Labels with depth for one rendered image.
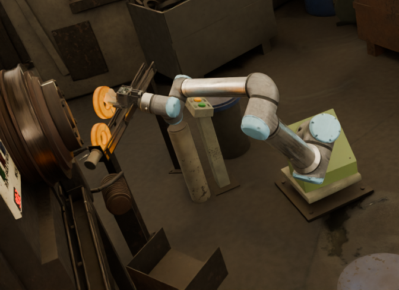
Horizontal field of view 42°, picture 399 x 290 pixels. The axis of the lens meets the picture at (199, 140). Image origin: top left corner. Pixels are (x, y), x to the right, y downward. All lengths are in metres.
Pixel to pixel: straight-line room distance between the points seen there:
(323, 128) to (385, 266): 0.81
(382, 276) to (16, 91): 1.42
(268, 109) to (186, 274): 0.69
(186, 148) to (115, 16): 2.01
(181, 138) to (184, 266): 1.09
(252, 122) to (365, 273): 0.69
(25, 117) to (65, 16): 2.91
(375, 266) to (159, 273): 0.78
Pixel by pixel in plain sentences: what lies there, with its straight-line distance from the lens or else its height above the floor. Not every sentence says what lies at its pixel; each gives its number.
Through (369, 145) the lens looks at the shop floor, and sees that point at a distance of 3.29.
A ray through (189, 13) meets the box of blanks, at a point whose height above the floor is 0.64.
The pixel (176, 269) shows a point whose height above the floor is 0.60.
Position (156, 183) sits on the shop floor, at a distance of 3.42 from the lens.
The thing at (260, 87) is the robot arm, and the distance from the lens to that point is 2.05.
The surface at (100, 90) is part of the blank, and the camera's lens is 2.46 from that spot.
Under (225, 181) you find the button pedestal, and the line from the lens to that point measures 3.16.
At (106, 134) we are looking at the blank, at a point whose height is 0.71.
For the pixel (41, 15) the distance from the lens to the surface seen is 4.71.
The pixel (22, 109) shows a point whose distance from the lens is 1.83.
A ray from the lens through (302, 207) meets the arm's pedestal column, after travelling 2.89.
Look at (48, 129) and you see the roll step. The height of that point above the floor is 1.16.
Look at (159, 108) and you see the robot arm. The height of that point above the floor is 0.87.
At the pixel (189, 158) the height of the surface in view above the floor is 0.33.
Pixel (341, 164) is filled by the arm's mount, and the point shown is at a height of 0.21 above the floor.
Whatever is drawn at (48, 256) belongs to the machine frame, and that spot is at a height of 0.87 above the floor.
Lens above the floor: 1.94
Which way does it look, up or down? 32 degrees down
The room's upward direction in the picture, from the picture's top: 18 degrees counter-clockwise
